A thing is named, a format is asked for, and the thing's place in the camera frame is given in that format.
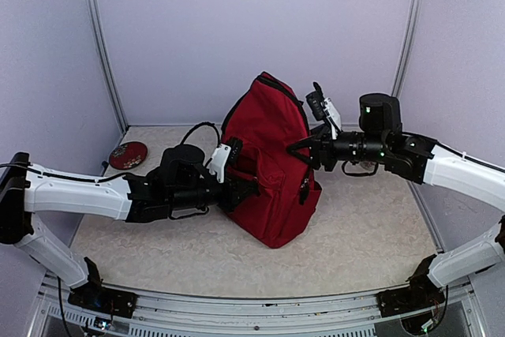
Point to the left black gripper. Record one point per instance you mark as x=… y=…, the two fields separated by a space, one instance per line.
x=233 y=197

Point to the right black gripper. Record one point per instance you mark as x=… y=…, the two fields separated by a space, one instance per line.
x=318 y=144

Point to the red backpack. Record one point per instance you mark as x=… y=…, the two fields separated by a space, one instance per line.
x=267 y=119

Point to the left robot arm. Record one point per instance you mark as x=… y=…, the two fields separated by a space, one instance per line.
x=182 y=181

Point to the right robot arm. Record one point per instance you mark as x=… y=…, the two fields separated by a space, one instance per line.
x=418 y=159

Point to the white printed mug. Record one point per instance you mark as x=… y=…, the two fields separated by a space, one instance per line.
x=368 y=167

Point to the red floral round case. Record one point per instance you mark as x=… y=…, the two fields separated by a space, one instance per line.
x=128 y=155

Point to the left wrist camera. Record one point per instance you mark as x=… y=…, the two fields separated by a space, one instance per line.
x=224 y=155

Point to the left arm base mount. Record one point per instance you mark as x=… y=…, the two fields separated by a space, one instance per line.
x=104 y=300

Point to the front aluminium rail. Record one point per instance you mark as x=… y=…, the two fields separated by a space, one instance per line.
x=164 y=314

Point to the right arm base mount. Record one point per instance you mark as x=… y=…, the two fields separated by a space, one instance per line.
x=407 y=299

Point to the right aluminium frame post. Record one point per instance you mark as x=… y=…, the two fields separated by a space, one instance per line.
x=407 y=46

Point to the aluminium frame post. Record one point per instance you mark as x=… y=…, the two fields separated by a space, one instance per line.
x=104 y=61
x=407 y=46

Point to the left aluminium frame post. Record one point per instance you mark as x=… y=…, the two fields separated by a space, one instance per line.
x=104 y=61

